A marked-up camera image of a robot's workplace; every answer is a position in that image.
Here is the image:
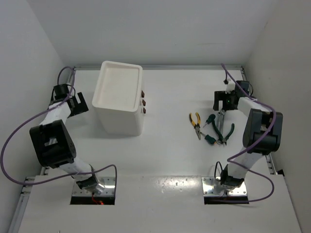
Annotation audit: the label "silver wrench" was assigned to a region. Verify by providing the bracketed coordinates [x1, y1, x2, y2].
[216, 110, 225, 133]

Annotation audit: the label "green small screwdriver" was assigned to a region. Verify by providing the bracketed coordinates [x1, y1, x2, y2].
[204, 114, 216, 127]

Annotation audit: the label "green handled cutters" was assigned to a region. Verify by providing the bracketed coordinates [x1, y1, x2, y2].
[210, 120, 235, 146]

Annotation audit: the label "yellow handled pliers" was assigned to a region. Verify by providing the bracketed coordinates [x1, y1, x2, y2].
[189, 112, 201, 140]

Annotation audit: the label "white drawer cabinet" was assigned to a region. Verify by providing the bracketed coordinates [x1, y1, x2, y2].
[92, 61, 145, 136]

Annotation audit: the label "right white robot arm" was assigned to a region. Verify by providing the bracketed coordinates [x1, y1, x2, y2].
[213, 81, 283, 190]

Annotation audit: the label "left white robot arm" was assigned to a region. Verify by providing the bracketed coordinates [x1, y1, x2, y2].
[30, 84, 105, 195]

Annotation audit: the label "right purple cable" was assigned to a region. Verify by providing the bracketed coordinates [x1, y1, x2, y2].
[215, 63, 277, 203]

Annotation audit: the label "purple cable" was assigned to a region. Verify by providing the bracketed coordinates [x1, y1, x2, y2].
[0, 67, 118, 195]
[215, 63, 277, 203]

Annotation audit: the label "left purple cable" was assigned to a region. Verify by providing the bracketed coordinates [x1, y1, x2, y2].
[0, 67, 118, 195]

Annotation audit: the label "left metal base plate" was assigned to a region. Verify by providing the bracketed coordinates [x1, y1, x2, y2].
[72, 177, 116, 198]

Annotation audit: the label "metal base plate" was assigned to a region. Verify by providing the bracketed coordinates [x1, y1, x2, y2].
[72, 177, 116, 198]
[202, 177, 247, 198]

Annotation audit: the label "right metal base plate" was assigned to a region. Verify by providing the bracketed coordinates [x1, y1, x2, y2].
[202, 177, 247, 198]

